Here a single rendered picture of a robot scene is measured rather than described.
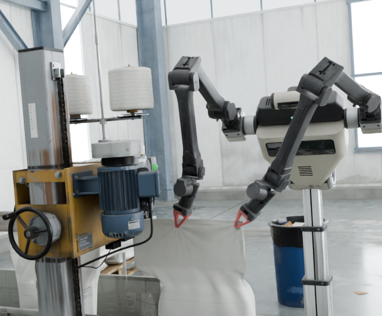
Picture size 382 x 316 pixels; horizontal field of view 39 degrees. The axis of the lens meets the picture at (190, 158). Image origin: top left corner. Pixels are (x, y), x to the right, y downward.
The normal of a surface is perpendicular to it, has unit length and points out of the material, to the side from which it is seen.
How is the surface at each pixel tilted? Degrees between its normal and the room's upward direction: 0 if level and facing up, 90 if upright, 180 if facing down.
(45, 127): 90
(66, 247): 90
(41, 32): 90
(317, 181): 130
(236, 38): 90
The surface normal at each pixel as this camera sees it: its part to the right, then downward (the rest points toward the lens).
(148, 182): 0.01, 0.05
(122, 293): -0.39, 0.07
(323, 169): -0.26, 0.70
